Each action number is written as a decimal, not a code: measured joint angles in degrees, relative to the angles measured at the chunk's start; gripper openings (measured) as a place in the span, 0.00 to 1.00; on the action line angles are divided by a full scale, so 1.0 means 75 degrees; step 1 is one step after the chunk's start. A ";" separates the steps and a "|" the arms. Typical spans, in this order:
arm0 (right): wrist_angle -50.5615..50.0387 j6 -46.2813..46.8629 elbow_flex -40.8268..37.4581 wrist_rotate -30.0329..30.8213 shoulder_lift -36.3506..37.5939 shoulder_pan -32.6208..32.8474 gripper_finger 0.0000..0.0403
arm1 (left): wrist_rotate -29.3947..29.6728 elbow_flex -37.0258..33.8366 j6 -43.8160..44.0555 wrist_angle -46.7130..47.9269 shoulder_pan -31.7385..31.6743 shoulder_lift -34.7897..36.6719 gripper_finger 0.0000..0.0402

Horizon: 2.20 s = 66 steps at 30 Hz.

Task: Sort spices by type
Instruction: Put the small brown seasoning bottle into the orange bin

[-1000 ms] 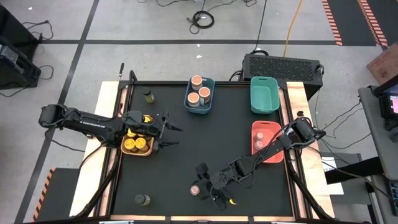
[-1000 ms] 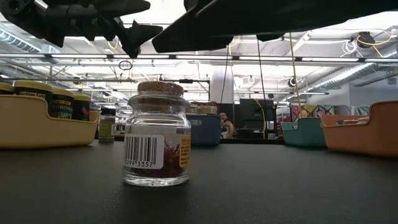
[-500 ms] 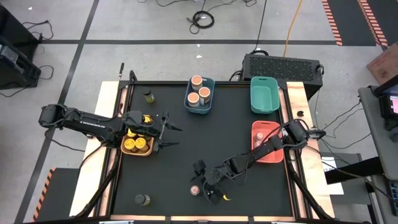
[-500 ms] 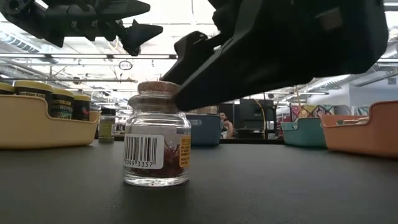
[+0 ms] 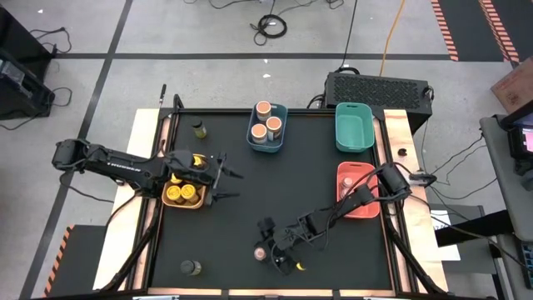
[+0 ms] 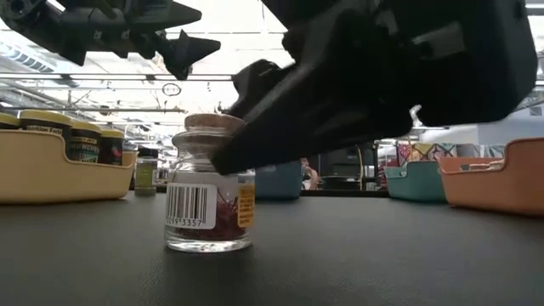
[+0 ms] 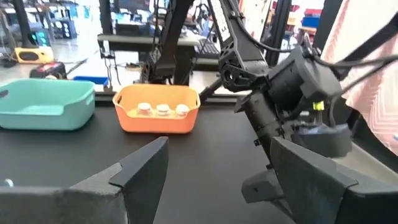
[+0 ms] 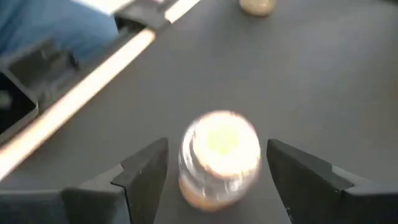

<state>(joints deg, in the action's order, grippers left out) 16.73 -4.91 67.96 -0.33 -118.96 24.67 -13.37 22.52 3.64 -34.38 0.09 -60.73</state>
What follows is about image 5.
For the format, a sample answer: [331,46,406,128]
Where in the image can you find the white paper sheet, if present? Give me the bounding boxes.
[431,207,461,262]

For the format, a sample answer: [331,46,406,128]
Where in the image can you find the yellow plastic bin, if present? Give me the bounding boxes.
[161,153,208,210]

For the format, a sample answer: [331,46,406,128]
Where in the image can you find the dark blue plastic bin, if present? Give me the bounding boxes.
[246,102,289,154]

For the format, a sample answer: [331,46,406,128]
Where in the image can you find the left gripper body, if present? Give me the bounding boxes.
[182,152,228,206]

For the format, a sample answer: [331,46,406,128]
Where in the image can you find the black diagonal frame strut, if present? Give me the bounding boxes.
[381,203,446,295]
[102,199,163,293]

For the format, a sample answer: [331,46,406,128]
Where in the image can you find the tan lid furikake jar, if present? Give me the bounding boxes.
[255,100,273,122]
[250,123,269,145]
[265,116,283,142]

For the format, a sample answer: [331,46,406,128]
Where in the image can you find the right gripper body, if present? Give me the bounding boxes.
[272,220,316,251]

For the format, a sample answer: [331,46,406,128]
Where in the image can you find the printed cardboard box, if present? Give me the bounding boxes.
[490,56,533,114]

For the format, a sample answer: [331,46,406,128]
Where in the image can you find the black cable hub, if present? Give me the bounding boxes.
[410,171,438,187]

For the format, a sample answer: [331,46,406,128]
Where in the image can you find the black equipment cart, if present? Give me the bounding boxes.
[0,3,55,122]

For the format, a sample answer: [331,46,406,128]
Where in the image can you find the teal plastic bin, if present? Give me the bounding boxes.
[335,102,376,153]

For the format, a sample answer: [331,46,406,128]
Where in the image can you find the yellow extension cord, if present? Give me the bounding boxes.
[379,0,407,77]

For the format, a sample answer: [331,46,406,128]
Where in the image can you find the wooden table side board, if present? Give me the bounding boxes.
[93,108,167,291]
[382,108,449,293]

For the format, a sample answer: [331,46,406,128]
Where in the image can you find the black lid green herb jar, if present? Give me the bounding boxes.
[191,119,208,140]
[179,259,203,277]

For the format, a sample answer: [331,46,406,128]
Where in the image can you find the black laptop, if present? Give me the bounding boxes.
[501,112,533,162]

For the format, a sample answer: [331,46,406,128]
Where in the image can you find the coiled black floor cable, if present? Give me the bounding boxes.
[249,13,288,46]

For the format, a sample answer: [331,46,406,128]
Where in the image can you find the black aluminium table frame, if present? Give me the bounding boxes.
[141,93,407,295]

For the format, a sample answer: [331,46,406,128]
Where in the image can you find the black mat orange stripes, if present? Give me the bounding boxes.
[431,0,533,63]
[41,224,107,298]

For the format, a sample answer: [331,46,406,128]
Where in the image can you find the black flat beam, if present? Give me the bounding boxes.
[435,210,516,247]

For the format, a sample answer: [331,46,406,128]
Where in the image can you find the grey desk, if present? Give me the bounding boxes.
[478,112,533,243]

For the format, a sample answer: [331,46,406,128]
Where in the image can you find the black computer tower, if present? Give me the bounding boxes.
[324,71,434,123]

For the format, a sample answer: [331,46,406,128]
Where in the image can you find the coral orange plastic bin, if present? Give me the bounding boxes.
[336,161,382,220]

